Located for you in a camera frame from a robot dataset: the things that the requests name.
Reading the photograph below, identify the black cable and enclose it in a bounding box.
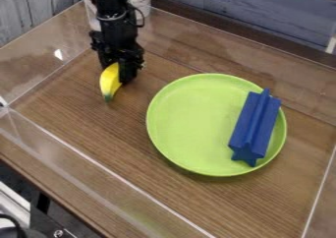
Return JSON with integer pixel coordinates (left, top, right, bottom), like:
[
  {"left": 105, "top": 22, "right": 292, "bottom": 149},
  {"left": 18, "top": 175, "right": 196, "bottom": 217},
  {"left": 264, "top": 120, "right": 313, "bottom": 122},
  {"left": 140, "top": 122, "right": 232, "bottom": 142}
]
[{"left": 0, "top": 213, "right": 28, "bottom": 238}]

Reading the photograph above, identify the green round plate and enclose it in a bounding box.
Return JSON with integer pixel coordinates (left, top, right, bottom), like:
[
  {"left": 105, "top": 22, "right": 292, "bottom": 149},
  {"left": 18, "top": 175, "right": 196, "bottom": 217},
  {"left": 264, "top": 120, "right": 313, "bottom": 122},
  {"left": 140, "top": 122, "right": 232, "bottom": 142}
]
[{"left": 145, "top": 73, "right": 288, "bottom": 177}]

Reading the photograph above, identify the blue star-shaped block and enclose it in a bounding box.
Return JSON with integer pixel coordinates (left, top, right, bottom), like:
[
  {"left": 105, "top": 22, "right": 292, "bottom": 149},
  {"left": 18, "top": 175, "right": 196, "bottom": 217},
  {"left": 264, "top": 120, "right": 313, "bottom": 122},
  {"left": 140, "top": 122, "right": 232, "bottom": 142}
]
[{"left": 228, "top": 89, "right": 281, "bottom": 167}]

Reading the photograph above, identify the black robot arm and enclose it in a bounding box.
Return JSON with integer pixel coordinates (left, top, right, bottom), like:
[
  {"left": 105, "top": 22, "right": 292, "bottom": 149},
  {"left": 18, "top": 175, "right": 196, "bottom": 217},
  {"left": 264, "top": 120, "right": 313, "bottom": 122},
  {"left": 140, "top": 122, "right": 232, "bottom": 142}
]
[{"left": 89, "top": 0, "right": 144, "bottom": 84}]

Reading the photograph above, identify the yellow toy banana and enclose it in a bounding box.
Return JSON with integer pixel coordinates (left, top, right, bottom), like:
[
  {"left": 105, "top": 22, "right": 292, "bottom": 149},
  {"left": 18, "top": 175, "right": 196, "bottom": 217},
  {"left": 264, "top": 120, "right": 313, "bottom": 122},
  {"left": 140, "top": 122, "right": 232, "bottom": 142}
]
[{"left": 100, "top": 63, "right": 122, "bottom": 102}]

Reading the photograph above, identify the black device with knob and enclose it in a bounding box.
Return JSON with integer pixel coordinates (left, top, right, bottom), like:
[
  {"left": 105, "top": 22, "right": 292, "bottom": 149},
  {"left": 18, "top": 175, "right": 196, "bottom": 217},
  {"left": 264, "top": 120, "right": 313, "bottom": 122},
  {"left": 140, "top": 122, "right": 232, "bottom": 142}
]
[{"left": 30, "top": 205, "right": 101, "bottom": 238}]

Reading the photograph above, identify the clear acrylic enclosure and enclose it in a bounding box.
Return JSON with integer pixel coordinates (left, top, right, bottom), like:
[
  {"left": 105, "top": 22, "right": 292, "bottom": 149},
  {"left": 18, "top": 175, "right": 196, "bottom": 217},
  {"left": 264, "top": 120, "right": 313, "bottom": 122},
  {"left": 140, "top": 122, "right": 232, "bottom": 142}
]
[{"left": 0, "top": 4, "right": 336, "bottom": 238}]

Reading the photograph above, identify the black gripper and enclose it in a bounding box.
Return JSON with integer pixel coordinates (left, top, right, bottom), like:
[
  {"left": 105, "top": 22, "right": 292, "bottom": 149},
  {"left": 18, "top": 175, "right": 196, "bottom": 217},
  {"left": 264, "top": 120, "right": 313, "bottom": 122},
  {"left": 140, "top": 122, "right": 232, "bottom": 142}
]
[{"left": 89, "top": 17, "right": 144, "bottom": 84}]

